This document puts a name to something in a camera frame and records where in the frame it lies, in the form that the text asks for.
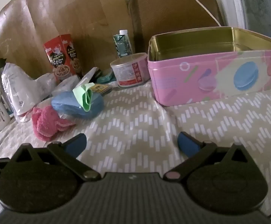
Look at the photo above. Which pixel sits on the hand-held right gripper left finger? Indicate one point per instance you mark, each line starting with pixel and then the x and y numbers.
pixel 77 143

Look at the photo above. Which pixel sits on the blue soft pouch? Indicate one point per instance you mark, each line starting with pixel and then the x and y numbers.
pixel 67 105

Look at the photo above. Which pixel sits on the red snack box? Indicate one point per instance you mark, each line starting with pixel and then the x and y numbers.
pixel 64 58

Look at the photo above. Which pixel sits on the pink tin box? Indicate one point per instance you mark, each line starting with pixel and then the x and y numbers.
pixel 196 81

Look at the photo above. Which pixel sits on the brown cardboard sheet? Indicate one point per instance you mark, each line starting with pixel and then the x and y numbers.
pixel 67 16

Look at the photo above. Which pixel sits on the white plastic bag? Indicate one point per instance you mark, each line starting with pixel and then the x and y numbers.
pixel 21 91

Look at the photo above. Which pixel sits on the white packet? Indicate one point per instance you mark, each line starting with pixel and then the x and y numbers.
pixel 87 75

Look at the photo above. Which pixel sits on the pink knitted cloth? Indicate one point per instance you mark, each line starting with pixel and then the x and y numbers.
pixel 45 122

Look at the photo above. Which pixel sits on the teal tissue packet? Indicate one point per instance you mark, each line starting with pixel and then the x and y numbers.
pixel 106 78

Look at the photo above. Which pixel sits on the red and white round can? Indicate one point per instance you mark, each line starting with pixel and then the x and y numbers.
pixel 126 71

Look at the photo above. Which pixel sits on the white window frame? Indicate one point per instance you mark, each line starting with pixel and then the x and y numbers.
pixel 239 4

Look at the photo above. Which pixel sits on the clear plastic bag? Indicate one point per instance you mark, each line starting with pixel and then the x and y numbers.
pixel 65 84

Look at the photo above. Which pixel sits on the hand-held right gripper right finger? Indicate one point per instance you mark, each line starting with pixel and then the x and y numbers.
pixel 188 144

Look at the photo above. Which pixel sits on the yellow card pack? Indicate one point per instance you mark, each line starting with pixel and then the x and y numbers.
pixel 102 89

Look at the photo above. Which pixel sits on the green drink carton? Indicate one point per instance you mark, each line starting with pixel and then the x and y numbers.
pixel 122 45

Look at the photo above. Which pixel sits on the zigzag patterned bedsheet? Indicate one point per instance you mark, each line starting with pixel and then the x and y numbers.
pixel 135 126

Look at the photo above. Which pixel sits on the green cloth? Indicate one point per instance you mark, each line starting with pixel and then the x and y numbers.
pixel 84 95

